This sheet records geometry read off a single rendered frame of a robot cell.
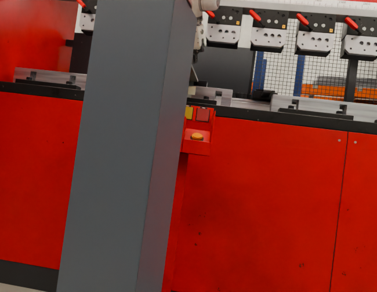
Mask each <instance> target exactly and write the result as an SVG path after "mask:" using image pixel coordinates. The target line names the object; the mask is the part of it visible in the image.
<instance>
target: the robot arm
mask: <svg viewBox="0 0 377 292"><path fill-rule="evenodd" d="M186 1H187V2H188V4H189V6H190V7H191V10H192V11H193V13H194V14H195V16H196V18H197V28H196V33H195V41H194V50H193V58H192V64H195V63H197V62H198V53H199V52H204V47H205V46H206V37H205V29H204V25H203V24H202V21H203V19H204V18H203V17H202V11H203V10H206V11H214V10H217V9H218V7H219V5H220V0H186Z"/></svg>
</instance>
